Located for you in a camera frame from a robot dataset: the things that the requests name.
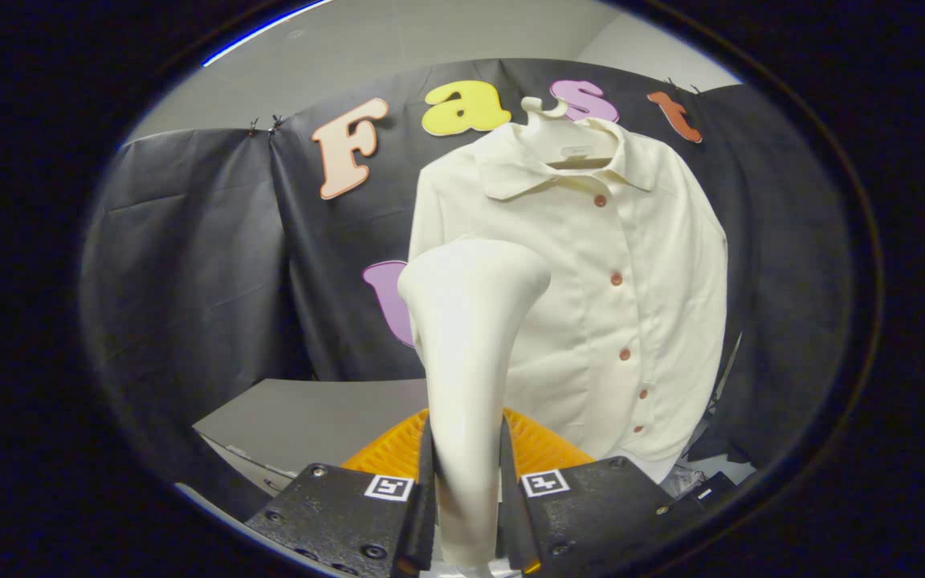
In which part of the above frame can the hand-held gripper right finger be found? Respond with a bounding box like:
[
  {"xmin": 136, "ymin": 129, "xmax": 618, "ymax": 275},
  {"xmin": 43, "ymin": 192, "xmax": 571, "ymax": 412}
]
[{"xmin": 499, "ymin": 408, "xmax": 740, "ymax": 576}]

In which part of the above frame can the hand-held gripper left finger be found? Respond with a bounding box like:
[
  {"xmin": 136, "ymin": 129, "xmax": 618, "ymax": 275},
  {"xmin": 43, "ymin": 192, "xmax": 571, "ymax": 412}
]
[{"xmin": 244, "ymin": 408, "xmax": 437, "ymax": 578}]

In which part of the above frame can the white garment steamer head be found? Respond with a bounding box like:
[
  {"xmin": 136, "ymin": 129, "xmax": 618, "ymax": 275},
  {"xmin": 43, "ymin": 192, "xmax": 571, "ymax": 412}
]
[{"xmin": 397, "ymin": 238, "xmax": 552, "ymax": 572}]

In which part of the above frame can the cream button shirt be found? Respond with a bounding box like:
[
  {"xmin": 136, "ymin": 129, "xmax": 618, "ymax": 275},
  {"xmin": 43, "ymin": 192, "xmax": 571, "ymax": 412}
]
[{"xmin": 408, "ymin": 119, "xmax": 729, "ymax": 482}]

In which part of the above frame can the grey drawer cabinet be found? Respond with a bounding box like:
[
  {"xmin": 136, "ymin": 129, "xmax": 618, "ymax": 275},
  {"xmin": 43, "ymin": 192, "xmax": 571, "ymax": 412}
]
[{"xmin": 192, "ymin": 378, "xmax": 430, "ymax": 499}]

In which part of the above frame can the black backdrop cloth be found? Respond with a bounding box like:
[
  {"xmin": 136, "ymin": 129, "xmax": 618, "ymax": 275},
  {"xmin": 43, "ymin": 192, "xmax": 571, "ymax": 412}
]
[{"xmin": 79, "ymin": 58, "xmax": 861, "ymax": 523}]

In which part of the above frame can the cream plastic hanger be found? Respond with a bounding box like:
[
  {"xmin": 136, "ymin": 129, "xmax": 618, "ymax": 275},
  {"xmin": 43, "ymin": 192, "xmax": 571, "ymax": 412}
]
[{"xmin": 520, "ymin": 96, "xmax": 620, "ymax": 169}]

